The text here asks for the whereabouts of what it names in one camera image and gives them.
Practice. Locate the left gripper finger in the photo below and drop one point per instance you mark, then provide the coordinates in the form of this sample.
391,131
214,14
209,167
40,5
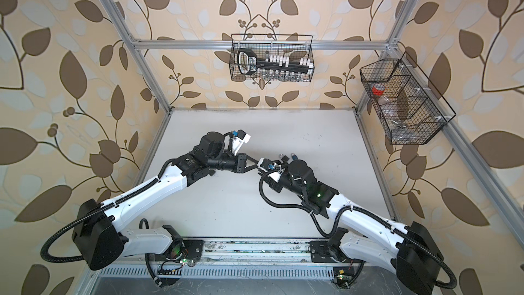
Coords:
250,159
249,168

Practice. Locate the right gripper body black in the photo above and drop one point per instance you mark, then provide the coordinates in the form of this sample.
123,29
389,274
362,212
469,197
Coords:
286,181

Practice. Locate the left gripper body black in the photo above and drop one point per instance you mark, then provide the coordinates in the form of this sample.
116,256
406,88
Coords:
228,162

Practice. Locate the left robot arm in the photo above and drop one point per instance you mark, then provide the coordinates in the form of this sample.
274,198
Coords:
101,231

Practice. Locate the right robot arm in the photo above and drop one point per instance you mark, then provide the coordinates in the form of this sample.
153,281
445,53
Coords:
409,251

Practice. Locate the black socket set holder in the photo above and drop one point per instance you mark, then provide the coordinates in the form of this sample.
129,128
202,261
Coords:
249,63

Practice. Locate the clear plastic bag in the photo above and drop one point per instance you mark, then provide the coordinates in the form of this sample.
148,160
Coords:
414,130

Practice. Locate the red capped item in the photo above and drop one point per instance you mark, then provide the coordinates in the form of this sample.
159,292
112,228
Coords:
378,90

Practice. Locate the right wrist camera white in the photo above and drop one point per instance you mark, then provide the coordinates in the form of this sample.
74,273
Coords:
274,167

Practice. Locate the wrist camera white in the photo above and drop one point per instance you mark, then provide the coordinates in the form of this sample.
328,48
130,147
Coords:
237,140
274,167

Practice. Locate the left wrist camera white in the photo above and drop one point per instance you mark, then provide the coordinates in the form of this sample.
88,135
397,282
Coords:
237,140

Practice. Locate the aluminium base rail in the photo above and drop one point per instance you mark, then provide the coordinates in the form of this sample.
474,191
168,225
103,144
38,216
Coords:
270,258

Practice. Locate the back wire basket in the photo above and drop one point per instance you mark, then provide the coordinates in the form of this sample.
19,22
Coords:
295,45

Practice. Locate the side wire basket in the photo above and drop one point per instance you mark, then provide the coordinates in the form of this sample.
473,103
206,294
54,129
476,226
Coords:
406,93

